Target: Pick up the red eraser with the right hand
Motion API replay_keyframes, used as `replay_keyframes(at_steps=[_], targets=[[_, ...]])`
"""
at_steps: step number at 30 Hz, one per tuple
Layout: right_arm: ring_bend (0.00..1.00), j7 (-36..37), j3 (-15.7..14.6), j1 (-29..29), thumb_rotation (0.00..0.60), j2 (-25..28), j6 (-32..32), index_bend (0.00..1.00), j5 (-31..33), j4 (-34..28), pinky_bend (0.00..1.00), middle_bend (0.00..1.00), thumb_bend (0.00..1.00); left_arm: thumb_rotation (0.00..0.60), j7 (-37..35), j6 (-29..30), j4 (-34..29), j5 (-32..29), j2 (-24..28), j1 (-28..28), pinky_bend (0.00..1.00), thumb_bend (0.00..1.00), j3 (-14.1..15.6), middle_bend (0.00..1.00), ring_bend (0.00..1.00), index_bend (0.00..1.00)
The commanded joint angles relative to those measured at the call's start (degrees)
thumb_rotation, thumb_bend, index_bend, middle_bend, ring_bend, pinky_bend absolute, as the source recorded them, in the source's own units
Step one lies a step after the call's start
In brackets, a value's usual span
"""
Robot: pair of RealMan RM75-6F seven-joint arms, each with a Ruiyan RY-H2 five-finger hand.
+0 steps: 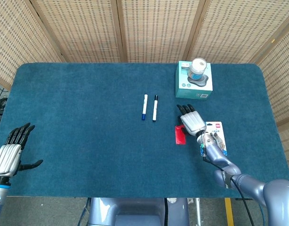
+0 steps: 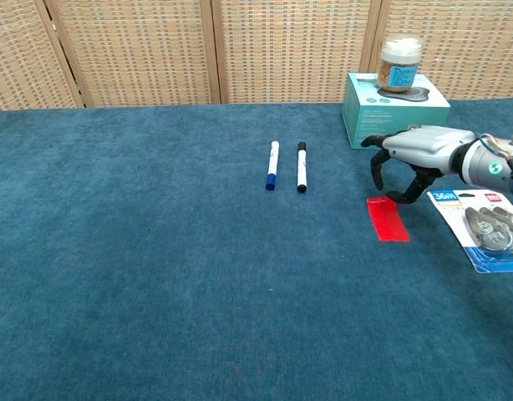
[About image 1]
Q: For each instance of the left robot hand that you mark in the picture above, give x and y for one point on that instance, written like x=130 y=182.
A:
x=8 y=155

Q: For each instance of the robot torso base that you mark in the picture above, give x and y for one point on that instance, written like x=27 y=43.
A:
x=132 y=212

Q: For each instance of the clear jar with white lid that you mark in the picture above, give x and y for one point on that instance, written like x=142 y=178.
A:
x=198 y=68

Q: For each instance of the blister pack of hooks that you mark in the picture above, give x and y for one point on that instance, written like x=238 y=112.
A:
x=219 y=136

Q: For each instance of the teal product box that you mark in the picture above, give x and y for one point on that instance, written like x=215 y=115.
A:
x=194 y=90

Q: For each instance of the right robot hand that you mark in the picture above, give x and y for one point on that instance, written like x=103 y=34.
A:
x=192 y=121

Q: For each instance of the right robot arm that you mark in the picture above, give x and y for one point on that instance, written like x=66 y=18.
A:
x=241 y=179

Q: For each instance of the red packet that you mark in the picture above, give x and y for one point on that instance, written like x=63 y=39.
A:
x=179 y=137

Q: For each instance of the blue table mat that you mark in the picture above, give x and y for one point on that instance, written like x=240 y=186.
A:
x=111 y=153

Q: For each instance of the black-capped white marker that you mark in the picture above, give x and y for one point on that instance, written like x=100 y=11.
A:
x=155 y=108

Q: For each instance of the blue-capped white marker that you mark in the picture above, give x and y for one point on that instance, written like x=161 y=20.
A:
x=144 y=107

